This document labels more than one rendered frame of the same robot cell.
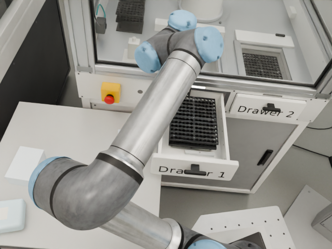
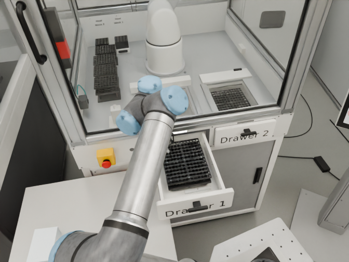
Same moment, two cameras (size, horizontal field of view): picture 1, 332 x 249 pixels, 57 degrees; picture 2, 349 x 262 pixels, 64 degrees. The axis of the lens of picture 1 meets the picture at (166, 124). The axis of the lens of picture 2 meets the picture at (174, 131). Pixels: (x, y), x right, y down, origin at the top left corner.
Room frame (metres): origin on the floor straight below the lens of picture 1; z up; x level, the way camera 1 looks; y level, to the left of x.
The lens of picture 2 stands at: (0.00, -0.03, 1.81)
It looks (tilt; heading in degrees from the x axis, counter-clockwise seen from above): 44 degrees down; 357
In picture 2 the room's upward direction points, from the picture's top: 3 degrees counter-clockwise
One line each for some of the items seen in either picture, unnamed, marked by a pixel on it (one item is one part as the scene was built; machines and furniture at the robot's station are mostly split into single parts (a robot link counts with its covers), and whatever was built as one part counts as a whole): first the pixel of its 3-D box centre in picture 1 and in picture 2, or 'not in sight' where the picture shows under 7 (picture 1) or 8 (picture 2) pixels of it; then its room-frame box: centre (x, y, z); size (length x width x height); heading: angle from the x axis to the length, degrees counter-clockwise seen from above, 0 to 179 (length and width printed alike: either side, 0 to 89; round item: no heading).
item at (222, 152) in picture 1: (191, 121); (184, 163); (0.76, -0.10, 0.86); 0.40 x 0.26 x 0.06; 6
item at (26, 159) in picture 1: (26, 166); (44, 247); (0.49, 0.46, 0.79); 0.13 x 0.09 x 0.05; 1
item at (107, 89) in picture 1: (110, 93); (106, 157); (0.82, 0.24, 0.88); 0.07 x 0.05 x 0.07; 96
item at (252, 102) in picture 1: (267, 107); (244, 132); (0.90, -0.40, 0.87); 0.29 x 0.02 x 0.11; 96
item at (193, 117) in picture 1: (192, 122); (184, 164); (0.75, -0.10, 0.87); 0.22 x 0.18 x 0.06; 6
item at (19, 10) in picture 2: not in sight; (31, 37); (0.81, 0.34, 1.45); 0.05 x 0.03 x 0.19; 6
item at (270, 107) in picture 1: (270, 107); (247, 132); (0.87, -0.40, 0.91); 0.07 x 0.04 x 0.01; 96
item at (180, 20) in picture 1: (180, 34); (150, 95); (0.70, 0.01, 1.29); 0.09 x 0.08 x 0.11; 150
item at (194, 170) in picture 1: (194, 169); (197, 206); (0.52, -0.12, 0.91); 0.07 x 0.04 x 0.01; 96
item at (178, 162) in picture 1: (193, 167); (195, 204); (0.55, -0.12, 0.87); 0.29 x 0.02 x 0.11; 96
